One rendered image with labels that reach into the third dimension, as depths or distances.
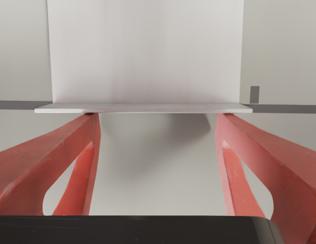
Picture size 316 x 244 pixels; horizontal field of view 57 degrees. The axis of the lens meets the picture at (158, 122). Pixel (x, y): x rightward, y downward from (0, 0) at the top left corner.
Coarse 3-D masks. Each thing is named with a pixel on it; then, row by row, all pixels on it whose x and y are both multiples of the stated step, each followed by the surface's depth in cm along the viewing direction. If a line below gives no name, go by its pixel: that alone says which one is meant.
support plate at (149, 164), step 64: (0, 0) 13; (256, 0) 13; (0, 64) 13; (256, 64) 13; (0, 128) 14; (128, 128) 14; (192, 128) 14; (128, 192) 14; (192, 192) 14; (256, 192) 14
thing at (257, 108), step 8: (0, 104) 14; (8, 104) 14; (16, 104) 14; (24, 104) 14; (32, 104) 14; (40, 104) 14; (48, 104) 14; (248, 104) 14; (256, 104) 14; (256, 112) 14; (264, 112) 14; (272, 112) 14; (280, 112) 14; (288, 112) 14; (296, 112) 14; (304, 112) 14; (312, 112) 14
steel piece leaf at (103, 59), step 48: (48, 0) 13; (96, 0) 13; (144, 0) 13; (192, 0) 13; (240, 0) 13; (96, 48) 13; (144, 48) 13; (192, 48) 13; (240, 48) 13; (96, 96) 13; (144, 96) 13; (192, 96) 13
